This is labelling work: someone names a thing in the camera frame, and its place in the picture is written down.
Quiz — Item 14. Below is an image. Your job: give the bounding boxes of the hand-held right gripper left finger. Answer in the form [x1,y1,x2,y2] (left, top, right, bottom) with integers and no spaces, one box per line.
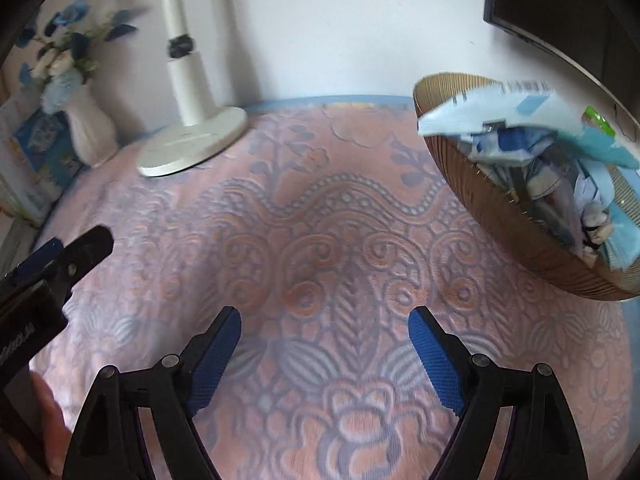
[62,306,243,480]

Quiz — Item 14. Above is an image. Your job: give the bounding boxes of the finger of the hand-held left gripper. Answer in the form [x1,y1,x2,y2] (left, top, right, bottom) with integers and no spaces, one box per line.
[47,225,115,306]
[0,239,65,293]

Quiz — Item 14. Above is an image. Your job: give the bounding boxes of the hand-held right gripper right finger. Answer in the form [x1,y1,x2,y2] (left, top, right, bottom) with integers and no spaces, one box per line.
[408,306,587,480]

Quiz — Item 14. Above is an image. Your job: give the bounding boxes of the brown ribbed bowl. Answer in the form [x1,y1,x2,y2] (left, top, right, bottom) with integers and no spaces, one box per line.
[412,74,640,302]

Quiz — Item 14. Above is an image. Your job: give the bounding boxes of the light blue barcode packet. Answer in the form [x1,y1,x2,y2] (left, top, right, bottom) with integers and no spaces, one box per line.
[417,79,566,161]

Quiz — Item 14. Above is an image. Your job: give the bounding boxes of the person's left hand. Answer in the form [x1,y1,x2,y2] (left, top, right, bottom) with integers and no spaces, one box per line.
[29,371,71,480]

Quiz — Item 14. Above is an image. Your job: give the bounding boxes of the row of upright books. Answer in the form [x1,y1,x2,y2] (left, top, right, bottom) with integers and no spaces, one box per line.
[0,95,56,226]

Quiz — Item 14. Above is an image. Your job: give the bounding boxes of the blue cover workbook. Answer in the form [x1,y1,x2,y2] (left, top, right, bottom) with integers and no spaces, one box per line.
[11,110,86,191]

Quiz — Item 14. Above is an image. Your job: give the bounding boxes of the white ribbed vase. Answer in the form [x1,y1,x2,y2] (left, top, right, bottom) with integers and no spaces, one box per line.
[64,87,119,168]

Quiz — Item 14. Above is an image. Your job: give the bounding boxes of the patterned pink blanket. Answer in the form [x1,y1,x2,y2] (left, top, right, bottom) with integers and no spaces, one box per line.
[0,95,640,480]

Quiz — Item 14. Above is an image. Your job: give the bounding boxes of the beige sock bundle black tie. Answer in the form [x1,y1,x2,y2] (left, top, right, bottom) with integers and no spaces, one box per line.
[580,202,616,261]

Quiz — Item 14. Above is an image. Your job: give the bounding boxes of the blue artificial flowers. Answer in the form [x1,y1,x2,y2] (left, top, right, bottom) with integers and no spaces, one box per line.
[15,0,151,111]

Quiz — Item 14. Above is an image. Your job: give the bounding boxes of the green tag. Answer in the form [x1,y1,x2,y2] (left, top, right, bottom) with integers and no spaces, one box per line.
[584,106,616,136]

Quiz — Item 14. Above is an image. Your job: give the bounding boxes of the dark monitor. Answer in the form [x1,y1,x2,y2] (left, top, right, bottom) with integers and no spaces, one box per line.
[482,0,640,126]

